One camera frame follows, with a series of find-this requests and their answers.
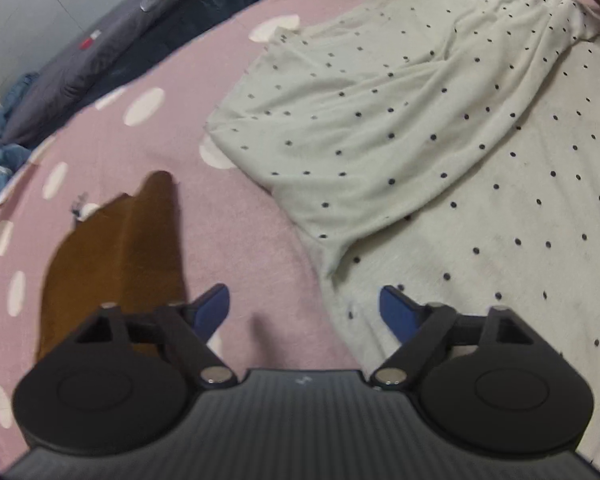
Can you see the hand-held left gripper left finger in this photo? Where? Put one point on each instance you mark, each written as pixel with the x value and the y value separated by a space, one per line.
pixel 212 310

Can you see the pink polka-dot bedsheet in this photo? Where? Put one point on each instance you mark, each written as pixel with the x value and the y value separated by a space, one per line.
pixel 260 270

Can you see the white dotted garment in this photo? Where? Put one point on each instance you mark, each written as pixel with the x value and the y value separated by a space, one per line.
pixel 380 135

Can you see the brown garment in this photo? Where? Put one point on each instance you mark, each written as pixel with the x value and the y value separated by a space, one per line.
pixel 120 260

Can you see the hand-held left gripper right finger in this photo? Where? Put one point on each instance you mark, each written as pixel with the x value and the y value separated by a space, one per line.
pixel 397 310

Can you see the blue denim clothes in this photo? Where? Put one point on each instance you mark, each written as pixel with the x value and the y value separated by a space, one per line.
pixel 0 160

